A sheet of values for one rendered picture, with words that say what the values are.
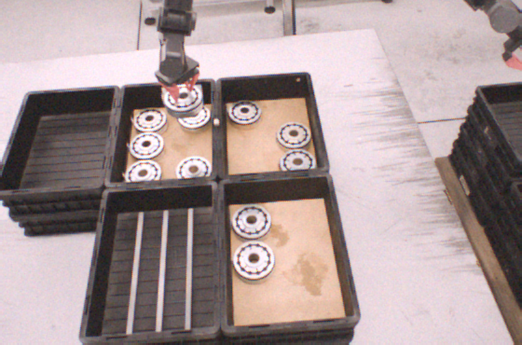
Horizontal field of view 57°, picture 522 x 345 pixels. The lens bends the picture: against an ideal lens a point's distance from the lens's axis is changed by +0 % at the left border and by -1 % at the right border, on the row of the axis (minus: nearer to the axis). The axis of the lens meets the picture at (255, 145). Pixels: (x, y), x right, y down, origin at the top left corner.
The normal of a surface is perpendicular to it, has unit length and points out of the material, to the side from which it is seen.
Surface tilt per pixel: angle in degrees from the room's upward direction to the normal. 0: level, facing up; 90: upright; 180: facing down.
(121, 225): 0
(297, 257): 0
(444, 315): 0
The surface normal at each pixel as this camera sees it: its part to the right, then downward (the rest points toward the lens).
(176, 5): 0.11, 0.74
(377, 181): -0.04, -0.65
